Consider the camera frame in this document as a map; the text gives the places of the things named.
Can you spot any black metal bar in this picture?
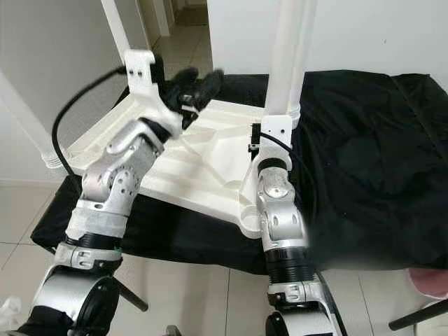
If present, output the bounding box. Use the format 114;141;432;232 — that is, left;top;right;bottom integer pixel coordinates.
388;301;448;331

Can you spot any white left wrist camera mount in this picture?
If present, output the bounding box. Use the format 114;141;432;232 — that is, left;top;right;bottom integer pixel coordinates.
122;49;176;134

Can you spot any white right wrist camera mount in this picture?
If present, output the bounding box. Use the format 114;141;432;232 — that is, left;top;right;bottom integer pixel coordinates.
255;115;295;169

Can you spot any black table cloth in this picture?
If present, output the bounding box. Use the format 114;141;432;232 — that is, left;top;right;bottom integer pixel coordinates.
31;70;448;274

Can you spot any beige door frame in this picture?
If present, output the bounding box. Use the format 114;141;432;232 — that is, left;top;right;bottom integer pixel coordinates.
146;0;172;36

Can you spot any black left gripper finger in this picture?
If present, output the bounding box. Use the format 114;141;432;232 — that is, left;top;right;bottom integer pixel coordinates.
196;68;226;106
171;66;200;92

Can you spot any white plastic piece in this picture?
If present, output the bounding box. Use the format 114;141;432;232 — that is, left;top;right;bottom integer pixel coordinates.
1;297;23;331

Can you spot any pink seat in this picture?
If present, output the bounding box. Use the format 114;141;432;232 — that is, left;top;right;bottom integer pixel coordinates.
409;266;448;298

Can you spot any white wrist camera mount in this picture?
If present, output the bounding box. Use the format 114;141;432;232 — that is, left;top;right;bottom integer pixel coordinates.
255;115;295;169
122;49;176;134

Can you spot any black metal stand leg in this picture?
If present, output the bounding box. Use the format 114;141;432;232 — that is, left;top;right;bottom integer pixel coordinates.
115;280;149;312

